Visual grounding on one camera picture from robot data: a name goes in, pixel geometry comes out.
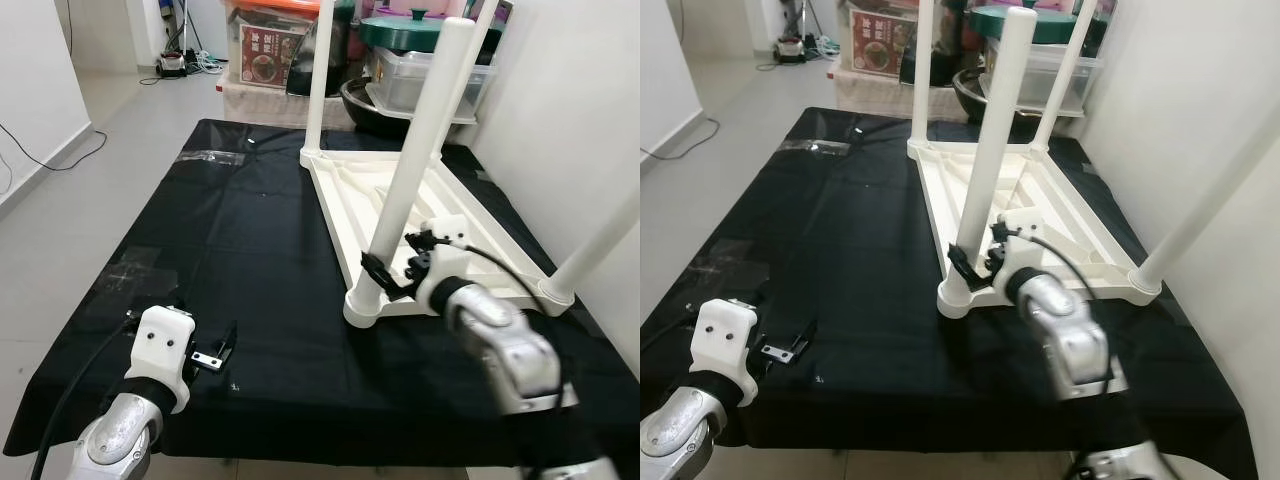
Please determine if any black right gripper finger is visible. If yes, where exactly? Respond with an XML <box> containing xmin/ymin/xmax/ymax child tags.
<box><xmin>360</xmin><ymin>252</ymin><xmax>398</xmax><ymax>298</ymax></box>
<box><xmin>948</xmin><ymin>243</ymin><xmax>987</xmax><ymax>292</ymax></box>

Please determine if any black tablecloth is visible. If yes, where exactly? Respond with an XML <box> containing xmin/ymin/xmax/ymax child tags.
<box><xmin>0</xmin><ymin>118</ymin><xmax>641</xmax><ymax>467</ymax></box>
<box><xmin>640</xmin><ymin>107</ymin><xmax>1261</xmax><ymax>477</ymax></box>

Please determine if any white plastic table top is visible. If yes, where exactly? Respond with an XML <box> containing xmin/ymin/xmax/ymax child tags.
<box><xmin>907</xmin><ymin>138</ymin><xmax>1166</xmax><ymax>319</ymax></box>
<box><xmin>300</xmin><ymin>148</ymin><xmax>576</xmax><ymax>328</ymax></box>

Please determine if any clear tape patch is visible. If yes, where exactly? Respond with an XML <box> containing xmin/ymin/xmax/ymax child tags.
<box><xmin>105</xmin><ymin>248</ymin><xmax>181</xmax><ymax>294</ymax></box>
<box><xmin>690</xmin><ymin>240</ymin><xmax>761</xmax><ymax>287</ymax></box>

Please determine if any clear plastic storage container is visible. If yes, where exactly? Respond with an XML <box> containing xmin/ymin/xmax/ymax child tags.
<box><xmin>985</xmin><ymin>40</ymin><xmax>1106</xmax><ymax>111</ymax></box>
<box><xmin>365</xmin><ymin>48</ymin><xmax>496</xmax><ymax>116</ymax></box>

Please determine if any beige cloth covered bench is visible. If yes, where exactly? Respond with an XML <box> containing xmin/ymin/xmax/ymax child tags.
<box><xmin>222</xmin><ymin>80</ymin><xmax>351</xmax><ymax>129</ymax></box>

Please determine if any black bag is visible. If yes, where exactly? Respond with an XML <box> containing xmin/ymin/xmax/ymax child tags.
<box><xmin>288</xmin><ymin>20</ymin><xmax>353</xmax><ymax>98</ymax></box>
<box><xmin>900</xmin><ymin>10</ymin><xmax>967</xmax><ymax>89</ymax></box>

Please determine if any dark green pot lid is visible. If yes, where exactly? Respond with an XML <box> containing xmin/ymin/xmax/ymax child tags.
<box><xmin>968</xmin><ymin>5</ymin><xmax>1087</xmax><ymax>43</ymax></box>
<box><xmin>360</xmin><ymin>8</ymin><xmax>476</xmax><ymax>51</ymax></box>

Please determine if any pink lidded plastic container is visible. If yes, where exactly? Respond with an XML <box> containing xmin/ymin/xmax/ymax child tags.
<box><xmin>1000</xmin><ymin>0</ymin><xmax>1111</xmax><ymax>13</ymax></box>
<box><xmin>375</xmin><ymin>0</ymin><xmax>501</xmax><ymax>21</ymax></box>

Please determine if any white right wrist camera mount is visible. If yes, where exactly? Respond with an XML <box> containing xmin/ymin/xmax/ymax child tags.
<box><xmin>405</xmin><ymin>215</ymin><xmax>469</xmax><ymax>307</ymax></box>
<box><xmin>990</xmin><ymin>207</ymin><xmax>1047</xmax><ymax>297</ymax></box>

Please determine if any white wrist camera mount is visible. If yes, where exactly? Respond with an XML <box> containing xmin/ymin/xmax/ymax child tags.
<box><xmin>990</xmin><ymin>207</ymin><xmax>1047</xmax><ymax>297</ymax></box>
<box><xmin>697</xmin><ymin>298</ymin><xmax>761</xmax><ymax>401</ymax></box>
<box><xmin>405</xmin><ymin>215</ymin><xmax>469</xmax><ymax>307</ymax></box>
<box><xmin>125</xmin><ymin>306</ymin><xmax>196</xmax><ymax>413</ymax></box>

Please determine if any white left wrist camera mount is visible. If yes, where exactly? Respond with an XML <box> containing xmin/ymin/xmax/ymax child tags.
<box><xmin>697</xmin><ymin>298</ymin><xmax>761</xmax><ymax>401</ymax></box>
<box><xmin>125</xmin><ymin>306</ymin><xmax>196</xmax><ymax>413</ymax></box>

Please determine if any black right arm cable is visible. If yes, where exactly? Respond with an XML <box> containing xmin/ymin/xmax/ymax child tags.
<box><xmin>990</xmin><ymin>225</ymin><xmax>1113</xmax><ymax>303</ymax></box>
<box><xmin>405</xmin><ymin>232</ymin><xmax>553</xmax><ymax>303</ymax></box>

